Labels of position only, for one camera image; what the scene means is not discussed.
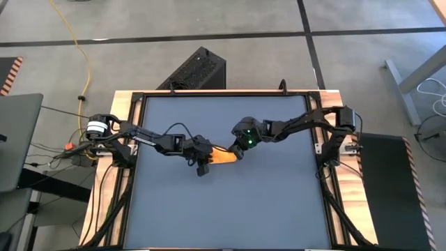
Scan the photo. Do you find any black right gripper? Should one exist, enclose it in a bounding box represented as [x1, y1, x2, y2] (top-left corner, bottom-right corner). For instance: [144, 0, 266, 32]
[229, 116, 268, 161]

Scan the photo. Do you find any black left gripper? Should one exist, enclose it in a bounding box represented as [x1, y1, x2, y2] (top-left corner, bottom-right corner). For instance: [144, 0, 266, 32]
[187, 135, 214, 177]

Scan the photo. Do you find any orange microfibre towel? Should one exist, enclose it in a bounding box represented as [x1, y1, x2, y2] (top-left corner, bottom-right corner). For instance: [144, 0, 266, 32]
[210, 147, 238, 165]

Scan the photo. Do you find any grey-blue table mat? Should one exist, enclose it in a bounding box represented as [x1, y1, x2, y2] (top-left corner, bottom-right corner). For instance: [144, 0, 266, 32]
[125, 94, 332, 250]

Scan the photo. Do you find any black computer tower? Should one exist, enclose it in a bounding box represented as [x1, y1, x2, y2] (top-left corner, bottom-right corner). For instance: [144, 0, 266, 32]
[156, 46, 227, 91]

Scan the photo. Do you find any black desk base bar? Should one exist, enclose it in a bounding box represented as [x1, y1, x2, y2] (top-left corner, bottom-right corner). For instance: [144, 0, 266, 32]
[17, 167, 92, 204]

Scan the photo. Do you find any black mat with striped edge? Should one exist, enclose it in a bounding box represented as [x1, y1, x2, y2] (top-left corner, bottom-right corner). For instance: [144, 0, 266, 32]
[355, 131, 436, 251]

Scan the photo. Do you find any grey metal desk leg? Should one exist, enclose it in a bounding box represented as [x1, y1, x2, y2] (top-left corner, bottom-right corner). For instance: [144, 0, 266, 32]
[385, 45, 446, 126]

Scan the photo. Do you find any small black hazard-striped mat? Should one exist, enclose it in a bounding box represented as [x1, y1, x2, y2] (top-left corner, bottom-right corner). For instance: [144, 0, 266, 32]
[0, 56, 24, 97]

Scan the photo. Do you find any wooden desk top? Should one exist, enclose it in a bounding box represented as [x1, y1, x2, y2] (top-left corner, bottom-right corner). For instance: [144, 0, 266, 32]
[430, 0, 446, 25]

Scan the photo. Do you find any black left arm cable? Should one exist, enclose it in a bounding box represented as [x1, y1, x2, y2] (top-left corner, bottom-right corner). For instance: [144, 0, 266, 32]
[162, 121, 196, 140]

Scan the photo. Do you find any black aluminium table frame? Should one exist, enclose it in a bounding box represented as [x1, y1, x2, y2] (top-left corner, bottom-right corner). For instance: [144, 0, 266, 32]
[82, 89, 376, 251]

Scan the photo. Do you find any yellow cable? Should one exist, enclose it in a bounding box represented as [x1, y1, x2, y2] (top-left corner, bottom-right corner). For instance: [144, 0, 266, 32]
[47, 0, 97, 161]

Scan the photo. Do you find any black floor cable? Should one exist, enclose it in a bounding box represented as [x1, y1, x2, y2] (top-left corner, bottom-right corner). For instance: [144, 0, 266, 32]
[414, 114, 446, 163]

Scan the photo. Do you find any white cable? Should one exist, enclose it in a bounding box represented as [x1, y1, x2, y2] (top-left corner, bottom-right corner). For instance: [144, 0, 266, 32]
[417, 78, 446, 118]

